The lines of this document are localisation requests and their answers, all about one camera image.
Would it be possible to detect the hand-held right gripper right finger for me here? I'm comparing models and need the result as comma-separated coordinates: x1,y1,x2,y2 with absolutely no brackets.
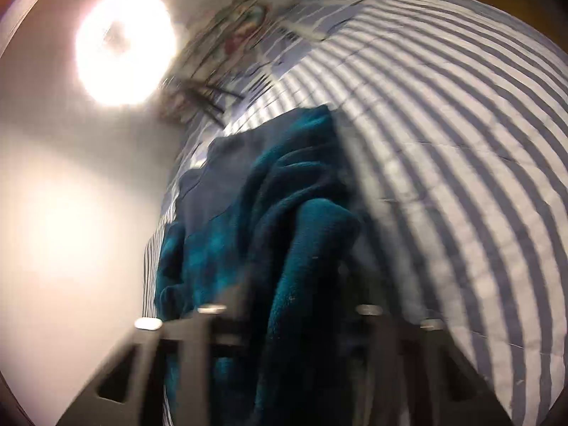
339,302,516,426

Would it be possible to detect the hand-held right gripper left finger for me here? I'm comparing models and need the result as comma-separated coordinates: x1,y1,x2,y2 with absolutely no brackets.
55,304,256,426

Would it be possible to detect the teal plaid fleece jacket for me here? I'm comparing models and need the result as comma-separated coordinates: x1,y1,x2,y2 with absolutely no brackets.
153,105,371,426

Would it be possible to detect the grey white striped blanket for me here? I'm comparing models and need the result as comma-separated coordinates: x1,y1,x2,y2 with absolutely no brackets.
142,0,568,426

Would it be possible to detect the floral quilt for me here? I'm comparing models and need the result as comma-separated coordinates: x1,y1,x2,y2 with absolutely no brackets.
160,0,287,121

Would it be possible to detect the blue patterned bedsheet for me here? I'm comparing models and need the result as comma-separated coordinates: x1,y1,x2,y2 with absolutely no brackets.
169,0,422,178

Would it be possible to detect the ring light on tripod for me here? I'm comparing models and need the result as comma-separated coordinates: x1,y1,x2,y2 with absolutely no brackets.
75,0,244,126

